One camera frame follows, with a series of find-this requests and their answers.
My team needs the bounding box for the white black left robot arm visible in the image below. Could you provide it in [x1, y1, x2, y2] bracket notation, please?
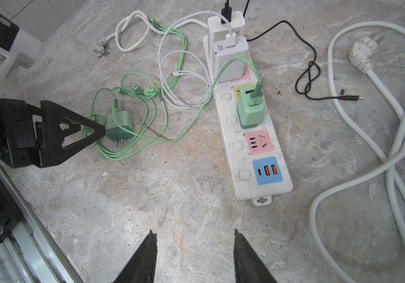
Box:
[0, 14, 106, 169]

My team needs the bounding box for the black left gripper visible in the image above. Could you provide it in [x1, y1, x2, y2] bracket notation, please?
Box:
[0, 99, 106, 168]

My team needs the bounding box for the white cube charger black plug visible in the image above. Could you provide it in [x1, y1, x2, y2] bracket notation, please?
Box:
[207, 0, 246, 44]

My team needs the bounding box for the light green cable bundle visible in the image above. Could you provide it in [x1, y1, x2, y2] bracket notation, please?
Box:
[81, 19, 264, 162]

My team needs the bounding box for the light green charger block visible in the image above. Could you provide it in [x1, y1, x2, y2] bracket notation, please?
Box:
[105, 110, 134, 146]

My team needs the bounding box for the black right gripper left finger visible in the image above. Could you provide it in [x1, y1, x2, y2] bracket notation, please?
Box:
[114, 230, 158, 283]

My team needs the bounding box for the white cord of purple strip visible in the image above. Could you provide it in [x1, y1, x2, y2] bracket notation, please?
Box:
[308, 21, 405, 283]

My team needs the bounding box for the thin black cable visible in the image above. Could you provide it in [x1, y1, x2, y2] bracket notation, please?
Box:
[241, 0, 365, 102]

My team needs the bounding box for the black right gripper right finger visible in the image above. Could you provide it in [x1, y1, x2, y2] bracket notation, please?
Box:
[233, 229, 277, 283]

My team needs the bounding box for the white square charger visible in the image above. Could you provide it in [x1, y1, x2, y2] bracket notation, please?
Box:
[211, 36, 249, 83]

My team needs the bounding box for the light green cube charger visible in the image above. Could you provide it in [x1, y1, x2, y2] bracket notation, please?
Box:
[236, 84, 265, 129]

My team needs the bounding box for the white multicolour power strip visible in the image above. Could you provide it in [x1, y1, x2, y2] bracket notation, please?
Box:
[202, 33, 294, 207]

